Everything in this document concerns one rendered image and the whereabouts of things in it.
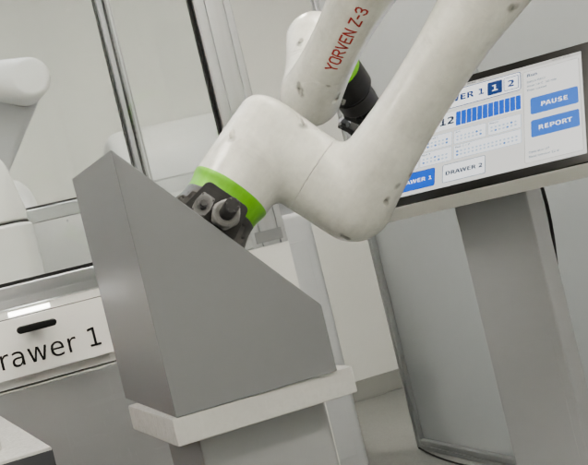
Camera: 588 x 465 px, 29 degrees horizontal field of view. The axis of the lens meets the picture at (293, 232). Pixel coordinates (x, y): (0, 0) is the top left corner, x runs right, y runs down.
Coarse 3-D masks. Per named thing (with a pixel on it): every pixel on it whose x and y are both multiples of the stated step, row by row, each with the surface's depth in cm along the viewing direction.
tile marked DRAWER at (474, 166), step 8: (464, 160) 236; (472, 160) 235; (480, 160) 234; (448, 168) 237; (456, 168) 236; (464, 168) 235; (472, 168) 234; (480, 168) 233; (448, 176) 236; (456, 176) 235; (464, 176) 234
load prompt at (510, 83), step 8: (520, 72) 242; (488, 80) 245; (496, 80) 244; (504, 80) 243; (512, 80) 242; (520, 80) 241; (464, 88) 248; (472, 88) 247; (480, 88) 245; (488, 88) 244; (496, 88) 243; (504, 88) 242; (512, 88) 241; (520, 88) 240; (464, 96) 246; (472, 96) 245; (480, 96) 244; (488, 96) 243; (496, 96) 242; (456, 104) 246; (464, 104) 245
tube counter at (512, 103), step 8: (512, 96) 240; (520, 96) 239; (480, 104) 243; (488, 104) 242; (496, 104) 241; (504, 104) 239; (512, 104) 238; (520, 104) 237; (456, 112) 245; (464, 112) 244; (472, 112) 243; (480, 112) 242; (488, 112) 240; (496, 112) 239; (504, 112) 238; (448, 120) 245; (456, 120) 244; (464, 120) 242; (472, 120) 241; (440, 128) 245; (448, 128) 244
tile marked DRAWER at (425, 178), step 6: (432, 168) 240; (414, 174) 241; (420, 174) 240; (426, 174) 239; (432, 174) 239; (414, 180) 240; (420, 180) 239; (426, 180) 238; (432, 180) 238; (408, 186) 240; (414, 186) 239; (420, 186) 238; (426, 186) 238; (402, 192) 240
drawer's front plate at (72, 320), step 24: (48, 312) 221; (72, 312) 222; (96, 312) 224; (0, 336) 217; (24, 336) 219; (48, 336) 220; (72, 336) 222; (96, 336) 224; (48, 360) 220; (72, 360) 222
